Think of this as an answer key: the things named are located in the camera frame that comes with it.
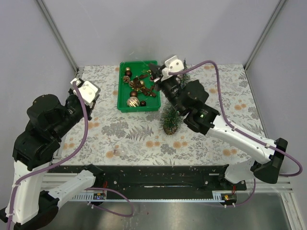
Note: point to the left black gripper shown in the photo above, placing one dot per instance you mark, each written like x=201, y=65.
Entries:
x=91, y=108

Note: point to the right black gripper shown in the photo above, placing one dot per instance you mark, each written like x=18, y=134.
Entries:
x=156, y=71

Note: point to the silver striped bauble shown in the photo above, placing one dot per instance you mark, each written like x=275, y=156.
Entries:
x=133, y=102

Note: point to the small green christmas tree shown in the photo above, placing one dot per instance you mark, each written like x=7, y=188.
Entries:
x=175, y=112

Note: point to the grey metallic ornament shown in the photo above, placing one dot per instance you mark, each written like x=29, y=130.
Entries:
x=119, y=153

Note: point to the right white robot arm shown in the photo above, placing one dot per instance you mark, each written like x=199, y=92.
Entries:
x=266, y=156

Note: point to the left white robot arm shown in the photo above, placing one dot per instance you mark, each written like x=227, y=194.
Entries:
x=31, y=207

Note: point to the brown ribbon bow cluster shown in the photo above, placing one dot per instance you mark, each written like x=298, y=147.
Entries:
x=147, y=89

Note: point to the green plastic tray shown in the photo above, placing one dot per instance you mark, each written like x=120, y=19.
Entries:
x=137, y=68

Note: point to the brown faceted bauble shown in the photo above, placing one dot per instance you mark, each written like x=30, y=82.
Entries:
x=133, y=94

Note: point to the dark brown matte bauble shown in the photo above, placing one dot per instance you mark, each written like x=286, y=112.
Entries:
x=128, y=73

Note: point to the floral patterned table mat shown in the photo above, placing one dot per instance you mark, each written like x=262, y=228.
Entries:
x=160, y=137

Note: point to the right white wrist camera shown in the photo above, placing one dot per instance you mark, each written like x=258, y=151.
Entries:
x=173, y=64

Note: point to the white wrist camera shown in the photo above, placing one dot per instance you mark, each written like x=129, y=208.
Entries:
x=173, y=64
x=88, y=90

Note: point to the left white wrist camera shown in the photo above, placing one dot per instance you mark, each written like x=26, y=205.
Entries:
x=88, y=90

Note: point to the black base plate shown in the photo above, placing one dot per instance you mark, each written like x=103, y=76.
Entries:
x=166, y=179

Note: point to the white slotted cable duct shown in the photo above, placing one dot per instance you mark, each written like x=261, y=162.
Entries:
x=210, y=197

